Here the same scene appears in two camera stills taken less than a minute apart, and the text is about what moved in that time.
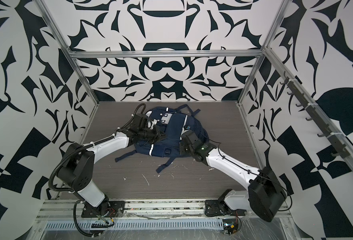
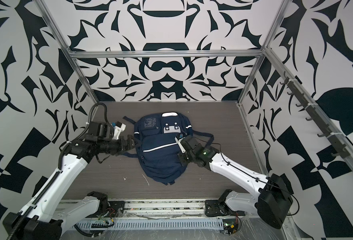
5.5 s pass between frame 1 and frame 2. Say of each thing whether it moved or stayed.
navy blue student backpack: moved
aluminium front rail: stayed
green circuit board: stayed
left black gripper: moved
